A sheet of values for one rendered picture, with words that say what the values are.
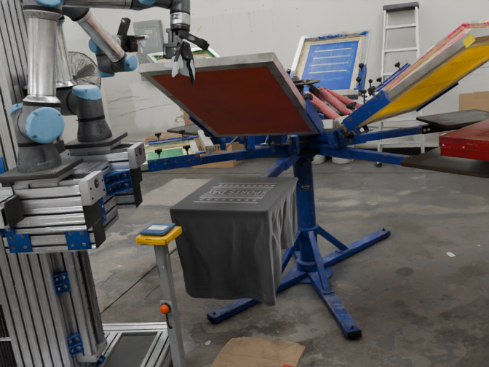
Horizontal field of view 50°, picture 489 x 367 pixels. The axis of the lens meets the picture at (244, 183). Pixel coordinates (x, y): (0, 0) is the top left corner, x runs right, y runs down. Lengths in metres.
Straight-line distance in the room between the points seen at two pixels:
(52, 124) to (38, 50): 0.23
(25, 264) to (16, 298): 0.17
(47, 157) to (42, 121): 0.20
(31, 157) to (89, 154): 0.52
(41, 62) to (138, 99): 5.99
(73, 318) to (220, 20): 5.24
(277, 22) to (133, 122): 2.57
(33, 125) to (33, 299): 0.88
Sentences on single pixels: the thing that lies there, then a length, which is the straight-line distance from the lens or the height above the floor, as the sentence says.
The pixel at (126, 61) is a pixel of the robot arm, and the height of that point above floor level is 1.57.
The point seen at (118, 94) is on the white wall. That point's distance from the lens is 7.94.
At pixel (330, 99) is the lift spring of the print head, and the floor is 1.20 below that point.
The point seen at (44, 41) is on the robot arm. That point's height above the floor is 1.68.
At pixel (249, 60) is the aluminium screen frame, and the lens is 2.06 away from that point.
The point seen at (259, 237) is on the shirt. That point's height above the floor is 0.84.
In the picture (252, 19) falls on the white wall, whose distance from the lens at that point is 6.93.
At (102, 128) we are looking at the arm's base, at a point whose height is 1.30.
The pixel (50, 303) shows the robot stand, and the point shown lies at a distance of 2.38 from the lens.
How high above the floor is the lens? 1.64
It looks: 16 degrees down
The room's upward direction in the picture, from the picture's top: 6 degrees counter-clockwise
